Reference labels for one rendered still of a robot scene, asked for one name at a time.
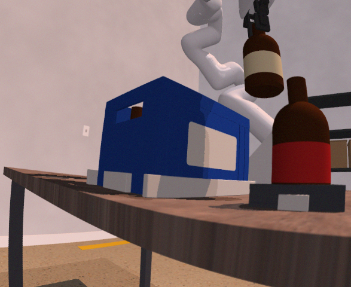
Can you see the brown bottle with red label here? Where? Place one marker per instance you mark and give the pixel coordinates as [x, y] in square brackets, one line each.
[301, 152]

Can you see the blue crate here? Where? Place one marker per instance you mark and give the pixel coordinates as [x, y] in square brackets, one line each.
[180, 133]

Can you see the brown glass bottle with beige label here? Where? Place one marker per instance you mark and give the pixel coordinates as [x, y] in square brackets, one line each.
[262, 65]

